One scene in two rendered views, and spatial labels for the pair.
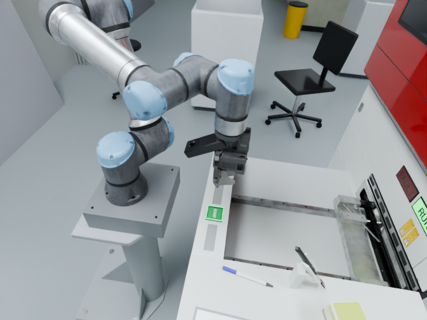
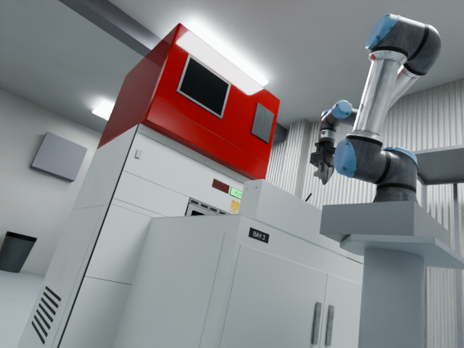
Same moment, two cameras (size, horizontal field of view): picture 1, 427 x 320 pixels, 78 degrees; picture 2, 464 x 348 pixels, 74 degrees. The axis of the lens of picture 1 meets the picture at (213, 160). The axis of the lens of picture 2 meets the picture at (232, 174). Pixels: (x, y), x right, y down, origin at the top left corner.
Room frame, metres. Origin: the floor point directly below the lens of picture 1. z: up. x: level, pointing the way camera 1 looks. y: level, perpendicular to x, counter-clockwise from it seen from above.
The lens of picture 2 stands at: (1.63, 0.65, 0.61)
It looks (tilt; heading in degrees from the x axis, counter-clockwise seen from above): 19 degrees up; 229
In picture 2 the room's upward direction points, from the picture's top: 13 degrees clockwise
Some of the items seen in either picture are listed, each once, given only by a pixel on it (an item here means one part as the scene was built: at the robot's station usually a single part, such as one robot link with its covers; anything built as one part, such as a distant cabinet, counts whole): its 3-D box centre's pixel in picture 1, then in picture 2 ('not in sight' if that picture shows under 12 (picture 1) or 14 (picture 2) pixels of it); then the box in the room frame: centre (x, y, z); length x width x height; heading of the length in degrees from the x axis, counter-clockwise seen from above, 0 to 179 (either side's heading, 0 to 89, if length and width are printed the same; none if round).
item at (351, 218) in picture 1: (352, 218); not in sight; (0.59, -0.52, 0.89); 0.08 x 0.03 x 0.03; 85
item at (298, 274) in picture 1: (305, 273); not in sight; (0.31, -0.25, 1.03); 0.06 x 0.04 x 0.13; 85
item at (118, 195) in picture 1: (124, 180); (395, 204); (0.62, 0.31, 0.96); 0.15 x 0.15 x 0.10
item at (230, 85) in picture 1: (233, 89); (329, 123); (0.51, -0.03, 1.41); 0.09 x 0.08 x 0.11; 52
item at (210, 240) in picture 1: (218, 197); (299, 221); (0.64, -0.03, 0.89); 0.55 x 0.09 x 0.14; 175
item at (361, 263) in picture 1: (354, 242); not in sight; (0.51, -0.52, 0.87); 0.36 x 0.08 x 0.03; 175
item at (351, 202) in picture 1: (348, 201); not in sight; (0.67, -0.53, 0.89); 0.08 x 0.03 x 0.03; 85
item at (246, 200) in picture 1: (293, 207); not in sight; (0.67, -0.34, 0.84); 0.50 x 0.02 x 0.03; 85
